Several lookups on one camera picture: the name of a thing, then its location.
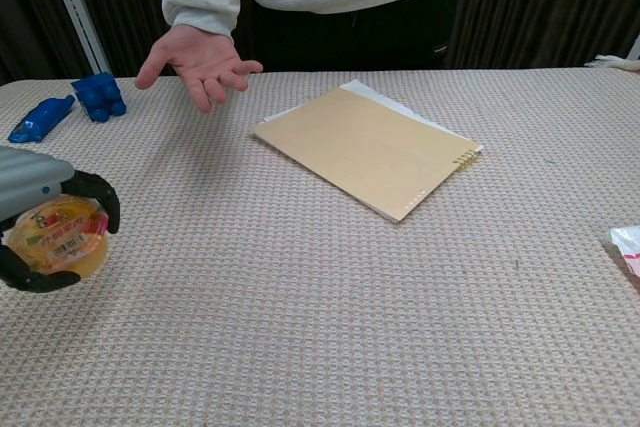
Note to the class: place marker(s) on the blue toy block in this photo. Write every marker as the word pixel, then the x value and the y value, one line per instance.
pixel 97 94

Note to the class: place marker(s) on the person's right hand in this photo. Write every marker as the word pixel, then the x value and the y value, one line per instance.
pixel 200 57

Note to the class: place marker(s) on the long blue snack packet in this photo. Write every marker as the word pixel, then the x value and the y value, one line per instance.
pixel 42 118

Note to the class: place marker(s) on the tan spiral notebook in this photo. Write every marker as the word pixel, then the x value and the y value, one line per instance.
pixel 365 147

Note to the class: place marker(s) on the beige woven tablecloth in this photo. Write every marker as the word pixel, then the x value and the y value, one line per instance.
pixel 250 322

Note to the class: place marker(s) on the white metal frame bar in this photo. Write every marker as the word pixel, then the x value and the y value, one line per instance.
pixel 75 12

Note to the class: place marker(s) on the dark brown pleated curtain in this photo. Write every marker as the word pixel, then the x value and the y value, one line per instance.
pixel 130 2
pixel 545 2

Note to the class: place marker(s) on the orange fruit jelly cup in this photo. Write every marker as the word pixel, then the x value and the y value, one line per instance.
pixel 55 242

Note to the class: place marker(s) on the clear plastic bag pink print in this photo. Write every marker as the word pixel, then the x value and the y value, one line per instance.
pixel 627 252

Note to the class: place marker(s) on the robot left hand black fingers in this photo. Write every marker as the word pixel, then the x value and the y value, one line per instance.
pixel 25 177

